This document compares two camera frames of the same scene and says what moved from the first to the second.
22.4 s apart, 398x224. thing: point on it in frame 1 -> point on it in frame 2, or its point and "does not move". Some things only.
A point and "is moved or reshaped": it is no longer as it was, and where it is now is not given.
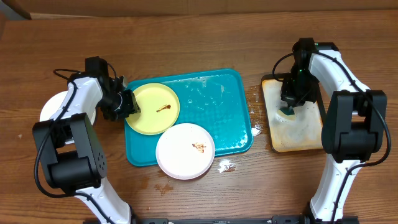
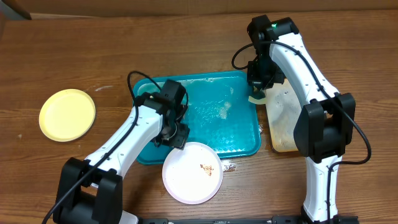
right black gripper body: x=303 y=89 -> x=265 y=73
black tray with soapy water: x=303 y=133 does not move
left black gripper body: x=118 y=106 -> x=174 y=135
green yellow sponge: x=282 y=115 -> x=258 y=98
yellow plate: x=160 y=108 is moved or reshaped
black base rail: x=289 y=219 does not move
